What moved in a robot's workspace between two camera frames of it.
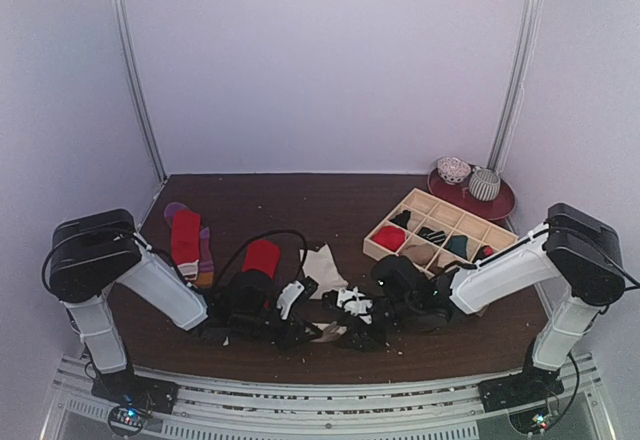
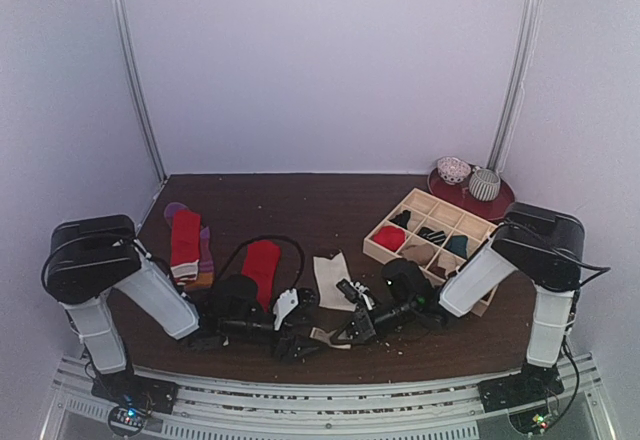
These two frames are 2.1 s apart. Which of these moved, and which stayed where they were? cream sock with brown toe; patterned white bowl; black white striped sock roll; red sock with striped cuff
Moved: cream sock with brown toe
Stayed: black white striped sock roll; patterned white bowl; red sock with striped cuff
